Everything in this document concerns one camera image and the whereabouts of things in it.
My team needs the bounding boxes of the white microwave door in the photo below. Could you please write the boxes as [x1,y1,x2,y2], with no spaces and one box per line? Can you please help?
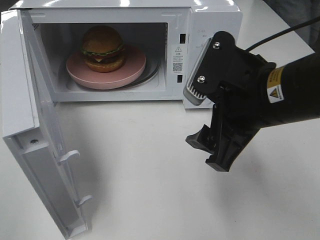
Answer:
[0,9,91,239]

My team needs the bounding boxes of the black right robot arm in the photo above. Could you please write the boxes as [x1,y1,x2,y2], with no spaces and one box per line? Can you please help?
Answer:
[186,48,320,172]

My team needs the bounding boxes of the pink round plate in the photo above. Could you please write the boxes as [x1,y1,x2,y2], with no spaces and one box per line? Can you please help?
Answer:
[66,45,147,90]

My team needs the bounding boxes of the white warning label sticker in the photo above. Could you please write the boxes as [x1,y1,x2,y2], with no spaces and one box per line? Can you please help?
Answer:
[171,44,185,74]

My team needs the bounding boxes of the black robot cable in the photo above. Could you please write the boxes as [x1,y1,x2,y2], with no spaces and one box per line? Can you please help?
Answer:
[246,16,320,52]

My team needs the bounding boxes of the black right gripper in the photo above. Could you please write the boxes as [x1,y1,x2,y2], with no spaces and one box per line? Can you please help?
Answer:
[185,48,285,172]

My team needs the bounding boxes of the burger with lettuce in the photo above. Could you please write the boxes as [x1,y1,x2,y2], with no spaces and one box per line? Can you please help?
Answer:
[80,25,126,73]

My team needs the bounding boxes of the white microwave oven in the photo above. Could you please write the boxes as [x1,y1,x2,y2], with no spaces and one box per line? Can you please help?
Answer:
[10,0,243,109]

